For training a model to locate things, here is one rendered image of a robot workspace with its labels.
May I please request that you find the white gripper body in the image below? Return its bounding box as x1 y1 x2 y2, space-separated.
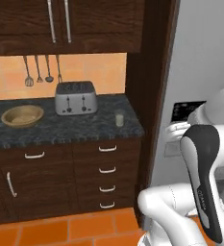
164 122 192 142

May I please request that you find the glass of lemonade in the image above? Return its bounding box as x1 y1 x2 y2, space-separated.
113 109 126 128

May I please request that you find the grey fridge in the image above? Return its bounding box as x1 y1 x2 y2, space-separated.
148 0 224 225

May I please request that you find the tan wooden bowl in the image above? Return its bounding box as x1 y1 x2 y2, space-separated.
0 105 45 129

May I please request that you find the tall dark wood side panel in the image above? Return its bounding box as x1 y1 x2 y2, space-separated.
125 0 182 225

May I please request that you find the narrow dark wood drawer front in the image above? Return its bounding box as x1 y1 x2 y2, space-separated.
72 157 142 180
75 193 140 214
71 139 142 161
74 176 141 198

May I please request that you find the silver two-slot toaster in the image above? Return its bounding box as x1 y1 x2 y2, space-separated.
54 80 99 116

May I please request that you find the wide dark wood drawer front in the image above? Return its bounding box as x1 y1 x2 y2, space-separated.
0 143 74 166

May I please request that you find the hanging metal fork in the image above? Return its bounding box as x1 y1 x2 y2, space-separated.
55 54 64 84

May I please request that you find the hanging metal ladle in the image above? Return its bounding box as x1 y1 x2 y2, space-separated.
44 54 55 84

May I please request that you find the dark wood base cupboard door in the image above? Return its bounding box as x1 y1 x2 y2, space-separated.
0 161 78 223

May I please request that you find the hanging metal spatula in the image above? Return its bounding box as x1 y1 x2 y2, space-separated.
34 55 44 84

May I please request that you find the silver drawer handle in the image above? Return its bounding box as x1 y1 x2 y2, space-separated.
99 201 116 209
98 184 117 193
23 151 46 160
98 145 118 153
98 166 117 175

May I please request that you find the dark wood wall cupboard door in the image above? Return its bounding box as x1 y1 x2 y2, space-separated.
0 0 61 56
59 0 146 55

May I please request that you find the long silver cupboard handle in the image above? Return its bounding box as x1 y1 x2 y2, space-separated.
63 0 73 44
46 0 58 44

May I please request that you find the silver base cupboard handle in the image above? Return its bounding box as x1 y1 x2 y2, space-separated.
6 171 18 198

